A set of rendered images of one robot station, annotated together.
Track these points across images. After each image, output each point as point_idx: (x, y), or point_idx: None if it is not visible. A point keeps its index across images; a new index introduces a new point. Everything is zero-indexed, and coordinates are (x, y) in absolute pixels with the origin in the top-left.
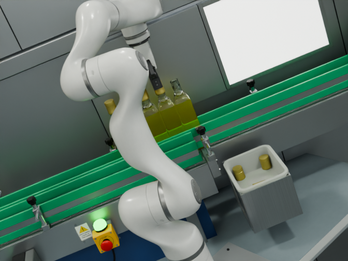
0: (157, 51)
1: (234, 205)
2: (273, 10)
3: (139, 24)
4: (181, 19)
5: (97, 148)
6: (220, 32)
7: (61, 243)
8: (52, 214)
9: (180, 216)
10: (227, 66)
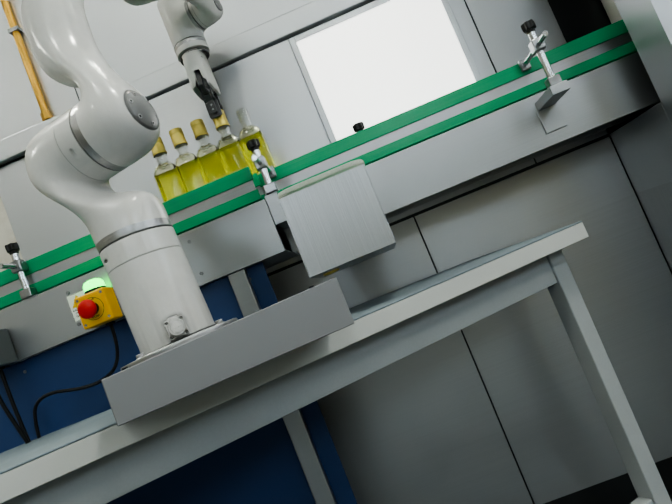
0: (238, 98)
1: None
2: (391, 42)
3: (188, 25)
4: (268, 57)
5: None
6: (320, 73)
7: (46, 323)
8: (42, 278)
9: (98, 137)
10: (333, 119)
